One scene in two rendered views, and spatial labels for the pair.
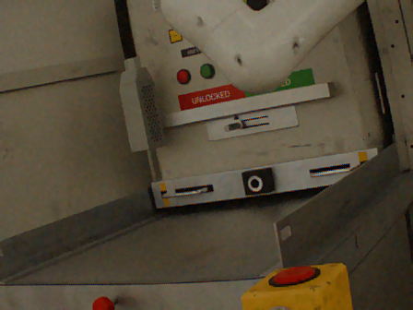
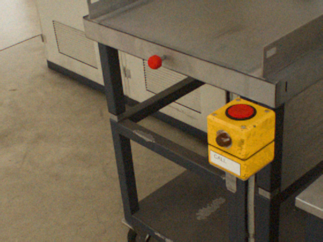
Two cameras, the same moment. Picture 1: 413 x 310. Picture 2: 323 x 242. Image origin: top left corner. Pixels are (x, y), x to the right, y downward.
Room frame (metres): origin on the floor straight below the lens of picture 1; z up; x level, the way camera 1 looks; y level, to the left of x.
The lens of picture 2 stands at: (-0.19, -0.18, 1.38)
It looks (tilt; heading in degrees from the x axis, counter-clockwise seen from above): 33 degrees down; 22
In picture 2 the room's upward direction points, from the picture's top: 8 degrees counter-clockwise
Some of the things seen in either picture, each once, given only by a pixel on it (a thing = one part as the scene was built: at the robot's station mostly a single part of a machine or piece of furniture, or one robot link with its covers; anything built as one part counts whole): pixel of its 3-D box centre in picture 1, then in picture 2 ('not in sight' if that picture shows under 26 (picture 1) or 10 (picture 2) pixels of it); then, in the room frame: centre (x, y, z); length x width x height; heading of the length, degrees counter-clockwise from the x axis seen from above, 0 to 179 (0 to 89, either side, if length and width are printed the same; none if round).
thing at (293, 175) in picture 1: (265, 178); not in sight; (1.45, -0.11, 0.90); 0.54 x 0.05 x 0.06; 60
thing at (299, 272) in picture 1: (295, 280); (240, 113); (0.60, -0.06, 0.90); 0.04 x 0.04 x 0.02
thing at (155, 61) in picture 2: (107, 305); (157, 60); (0.94, 0.19, 0.82); 0.04 x 0.03 x 0.03; 150
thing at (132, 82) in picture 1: (142, 108); not in sight; (1.48, 0.11, 1.09); 0.08 x 0.05 x 0.17; 150
